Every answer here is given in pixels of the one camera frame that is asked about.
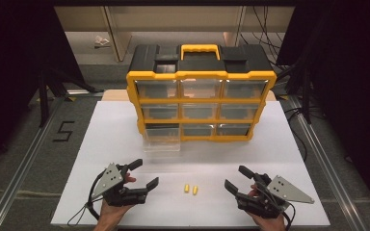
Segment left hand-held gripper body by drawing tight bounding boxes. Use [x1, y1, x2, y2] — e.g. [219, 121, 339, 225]
[91, 162, 149, 208]

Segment black floor cable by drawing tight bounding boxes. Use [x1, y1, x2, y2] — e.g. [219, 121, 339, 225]
[282, 106, 310, 163]

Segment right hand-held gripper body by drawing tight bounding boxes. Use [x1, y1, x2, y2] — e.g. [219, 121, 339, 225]
[234, 172, 316, 220]

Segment black curtain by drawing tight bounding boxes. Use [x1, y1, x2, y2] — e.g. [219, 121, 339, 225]
[276, 0, 370, 219]
[0, 0, 85, 174]

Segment bundle of black hanging cables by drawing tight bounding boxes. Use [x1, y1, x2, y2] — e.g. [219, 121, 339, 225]
[238, 5, 288, 66]

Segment person's right hand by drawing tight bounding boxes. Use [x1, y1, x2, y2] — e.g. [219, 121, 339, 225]
[248, 184, 287, 231]

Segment beige shelf unit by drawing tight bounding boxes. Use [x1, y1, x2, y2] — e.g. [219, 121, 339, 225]
[53, 5, 296, 64]

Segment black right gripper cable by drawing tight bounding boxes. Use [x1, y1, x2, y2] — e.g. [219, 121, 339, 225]
[280, 201, 297, 231]

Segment person's left hand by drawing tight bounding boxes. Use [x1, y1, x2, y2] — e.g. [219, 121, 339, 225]
[96, 172, 138, 226]

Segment yellow black organizer cabinet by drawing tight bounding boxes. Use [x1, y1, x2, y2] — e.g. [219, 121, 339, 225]
[125, 43, 278, 143]

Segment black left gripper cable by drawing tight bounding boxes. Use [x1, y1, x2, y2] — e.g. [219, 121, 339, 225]
[66, 169, 108, 227]

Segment metal floor rail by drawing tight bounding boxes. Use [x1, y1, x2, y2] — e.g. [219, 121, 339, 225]
[287, 95, 369, 231]
[0, 97, 66, 231]

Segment white board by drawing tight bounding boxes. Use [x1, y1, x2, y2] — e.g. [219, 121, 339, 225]
[50, 100, 331, 229]

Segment clear plastic drawer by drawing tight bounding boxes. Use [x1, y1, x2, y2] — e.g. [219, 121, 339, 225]
[142, 123, 181, 153]

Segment set of clear organizer bins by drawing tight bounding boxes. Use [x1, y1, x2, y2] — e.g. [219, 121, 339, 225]
[134, 79, 268, 137]

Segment crumpled white paper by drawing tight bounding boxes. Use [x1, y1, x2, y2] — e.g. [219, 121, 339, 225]
[93, 35, 111, 49]

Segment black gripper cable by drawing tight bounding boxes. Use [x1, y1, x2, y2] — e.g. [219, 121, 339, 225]
[280, 201, 297, 231]
[66, 169, 108, 227]

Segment black tripod stand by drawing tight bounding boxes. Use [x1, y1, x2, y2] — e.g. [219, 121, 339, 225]
[275, 59, 314, 125]
[36, 65, 105, 128]

